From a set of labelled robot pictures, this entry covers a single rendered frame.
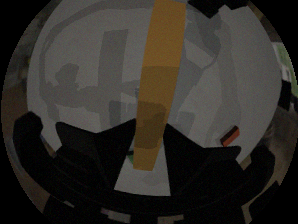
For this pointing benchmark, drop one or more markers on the small green block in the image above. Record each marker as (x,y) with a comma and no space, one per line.
(130,155)

